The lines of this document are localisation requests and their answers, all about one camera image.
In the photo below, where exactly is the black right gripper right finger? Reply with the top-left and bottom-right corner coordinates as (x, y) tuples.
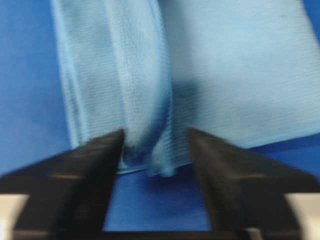
(187, 128), (320, 240)

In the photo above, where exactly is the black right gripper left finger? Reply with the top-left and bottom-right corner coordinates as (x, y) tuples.
(0, 129), (125, 240)

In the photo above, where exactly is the light blue towel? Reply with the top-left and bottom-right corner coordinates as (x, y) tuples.
(51, 0), (320, 177)

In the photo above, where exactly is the blue table cloth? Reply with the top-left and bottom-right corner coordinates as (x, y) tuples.
(0, 0), (320, 232)

